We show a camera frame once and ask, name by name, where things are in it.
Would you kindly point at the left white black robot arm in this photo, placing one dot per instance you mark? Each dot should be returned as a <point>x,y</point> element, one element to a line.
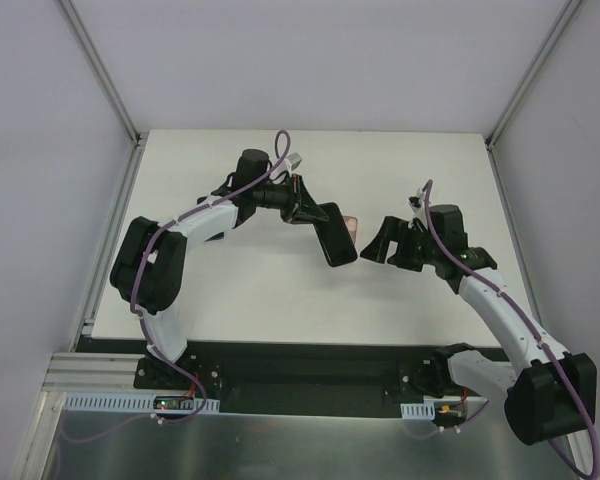
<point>149,267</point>

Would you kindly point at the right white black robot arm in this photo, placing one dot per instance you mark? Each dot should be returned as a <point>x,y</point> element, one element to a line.
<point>548,392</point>

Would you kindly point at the black smartphone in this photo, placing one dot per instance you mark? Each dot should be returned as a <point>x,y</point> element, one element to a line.
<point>216,237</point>
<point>334,238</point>

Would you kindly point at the aluminium frame post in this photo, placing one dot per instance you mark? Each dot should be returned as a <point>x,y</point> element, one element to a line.
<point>89,50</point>
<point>551,40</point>

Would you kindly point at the pink silicone phone case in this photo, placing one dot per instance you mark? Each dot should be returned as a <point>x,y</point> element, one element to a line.
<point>351,224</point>

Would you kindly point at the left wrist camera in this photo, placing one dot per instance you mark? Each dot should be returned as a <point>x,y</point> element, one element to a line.
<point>292,161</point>

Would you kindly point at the white cable duct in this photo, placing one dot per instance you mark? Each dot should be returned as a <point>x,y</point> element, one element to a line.
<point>424,411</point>
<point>138,403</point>

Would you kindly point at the left aluminium frame post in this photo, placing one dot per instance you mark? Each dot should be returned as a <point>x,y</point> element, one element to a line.
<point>89,50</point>

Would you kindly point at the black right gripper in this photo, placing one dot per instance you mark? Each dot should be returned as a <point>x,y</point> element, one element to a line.
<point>406,245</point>

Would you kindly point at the right aluminium frame post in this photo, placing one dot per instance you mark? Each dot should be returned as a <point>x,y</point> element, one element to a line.
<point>551,40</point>

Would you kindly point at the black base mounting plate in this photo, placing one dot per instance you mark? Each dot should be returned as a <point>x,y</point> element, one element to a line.
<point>354,381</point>

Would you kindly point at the right white cable duct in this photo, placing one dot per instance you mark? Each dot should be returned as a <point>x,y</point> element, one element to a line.
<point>424,411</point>

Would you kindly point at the left white cable duct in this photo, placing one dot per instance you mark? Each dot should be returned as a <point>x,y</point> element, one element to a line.
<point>138,403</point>

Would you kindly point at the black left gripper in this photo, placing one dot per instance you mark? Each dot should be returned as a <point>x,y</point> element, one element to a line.
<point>299,201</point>

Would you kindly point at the front aluminium rail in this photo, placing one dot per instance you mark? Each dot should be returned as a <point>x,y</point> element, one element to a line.
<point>91,372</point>

